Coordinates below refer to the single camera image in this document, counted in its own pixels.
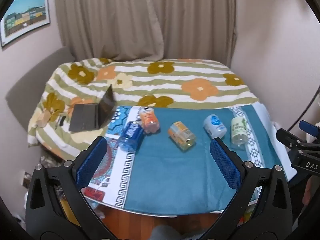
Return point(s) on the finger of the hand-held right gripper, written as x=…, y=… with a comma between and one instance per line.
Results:
x=309, y=128
x=287, y=135

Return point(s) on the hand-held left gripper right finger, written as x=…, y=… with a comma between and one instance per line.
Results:
x=225, y=166

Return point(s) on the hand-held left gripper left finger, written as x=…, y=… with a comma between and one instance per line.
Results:
x=92, y=163

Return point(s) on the white cloth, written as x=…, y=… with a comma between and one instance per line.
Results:
x=281, y=145

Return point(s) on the green label plastic bottle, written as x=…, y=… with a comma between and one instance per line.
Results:
x=238, y=133

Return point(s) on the white blue label bottle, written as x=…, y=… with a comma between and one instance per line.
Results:
x=215, y=127

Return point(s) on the blue label plastic bottle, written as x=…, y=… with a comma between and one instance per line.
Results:
x=130, y=137

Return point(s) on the teal patterned table cloth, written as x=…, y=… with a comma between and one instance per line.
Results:
x=175, y=170

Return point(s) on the dark grey laptop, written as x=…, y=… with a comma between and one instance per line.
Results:
x=96, y=113

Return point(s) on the small black object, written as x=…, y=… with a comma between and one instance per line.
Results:
x=61, y=121

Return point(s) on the yellow orange label bottle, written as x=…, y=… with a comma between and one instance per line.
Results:
x=181, y=136

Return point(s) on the small brown box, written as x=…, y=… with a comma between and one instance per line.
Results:
x=25, y=178

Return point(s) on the orange label plastic bottle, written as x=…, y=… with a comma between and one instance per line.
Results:
x=149, y=120

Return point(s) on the grey clothing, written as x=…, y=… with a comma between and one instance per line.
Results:
x=163, y=233

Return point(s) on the grey upholstered headboard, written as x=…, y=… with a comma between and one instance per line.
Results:
x=32, y=80

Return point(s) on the floral striped blanket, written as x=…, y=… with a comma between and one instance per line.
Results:
x=155, y=82

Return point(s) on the beige curtain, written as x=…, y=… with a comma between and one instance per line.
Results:
x=147, y=20

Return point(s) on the framed wall picture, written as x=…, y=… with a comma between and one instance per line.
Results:
x=23, y=17

